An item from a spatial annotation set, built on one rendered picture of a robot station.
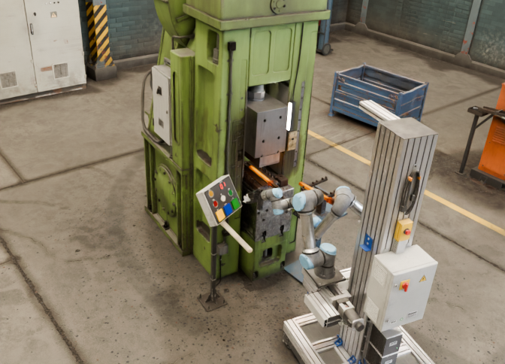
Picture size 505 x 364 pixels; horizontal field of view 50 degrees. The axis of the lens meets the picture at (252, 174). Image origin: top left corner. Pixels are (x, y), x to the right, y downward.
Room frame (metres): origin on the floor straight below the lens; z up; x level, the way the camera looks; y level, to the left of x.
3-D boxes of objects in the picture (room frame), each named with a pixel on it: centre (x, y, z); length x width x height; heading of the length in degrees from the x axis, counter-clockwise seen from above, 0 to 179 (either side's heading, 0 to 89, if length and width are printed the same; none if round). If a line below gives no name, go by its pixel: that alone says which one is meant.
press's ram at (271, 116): (4.13, -0.05, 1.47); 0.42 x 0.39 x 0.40; 34
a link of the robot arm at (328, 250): (3.02, -0.55, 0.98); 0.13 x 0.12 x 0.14; 122
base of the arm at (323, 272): (3.02, -0.56, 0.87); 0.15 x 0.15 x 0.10
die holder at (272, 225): (4.14, -0.06, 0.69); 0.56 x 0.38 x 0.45; 34
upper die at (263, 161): (4.10, -0.02, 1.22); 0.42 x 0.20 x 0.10; 34
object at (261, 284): (3.89, -0.16, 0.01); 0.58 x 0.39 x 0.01; 124
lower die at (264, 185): (4.10, -0.02, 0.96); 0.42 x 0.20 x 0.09; 34
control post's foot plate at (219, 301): (3.55, 0.28, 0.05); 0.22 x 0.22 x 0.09; 34
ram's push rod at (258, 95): (4.14, 0.01, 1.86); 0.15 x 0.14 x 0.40; 34
